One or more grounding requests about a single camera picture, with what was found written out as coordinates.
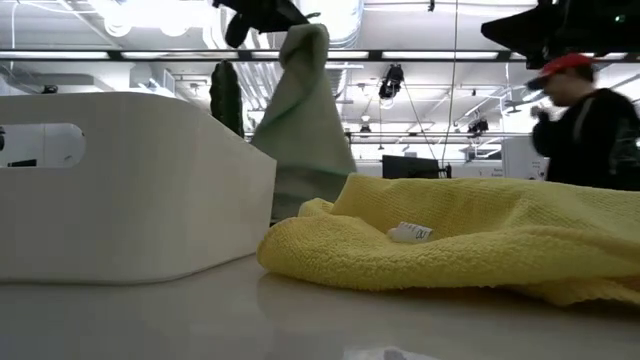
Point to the pale green microfiber towel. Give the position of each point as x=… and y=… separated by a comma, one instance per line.
x=300, y=125

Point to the white plastic bin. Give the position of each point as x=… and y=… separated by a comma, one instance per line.
x=140, y=200

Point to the yellow microfiber towel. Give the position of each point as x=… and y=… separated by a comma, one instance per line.
x=475, y=240

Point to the green cactus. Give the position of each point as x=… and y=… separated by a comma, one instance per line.
x=226, y=100

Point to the person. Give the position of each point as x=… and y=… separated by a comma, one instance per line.
x=590, y=140

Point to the black hanging spotlight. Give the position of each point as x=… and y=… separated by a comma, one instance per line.
x=478, y=126
x=392, y=80

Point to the white kiosk pillar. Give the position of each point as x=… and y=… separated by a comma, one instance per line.
x=517, y=160

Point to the black monitor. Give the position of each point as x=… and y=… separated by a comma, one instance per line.
x=410, y=167

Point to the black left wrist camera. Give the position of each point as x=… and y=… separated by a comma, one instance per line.
x=236, y=32

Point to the black horizontal rail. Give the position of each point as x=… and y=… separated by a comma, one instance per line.
x=435, y=134

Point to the small black dome camera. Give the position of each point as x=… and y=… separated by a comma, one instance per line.
x=49, y=89

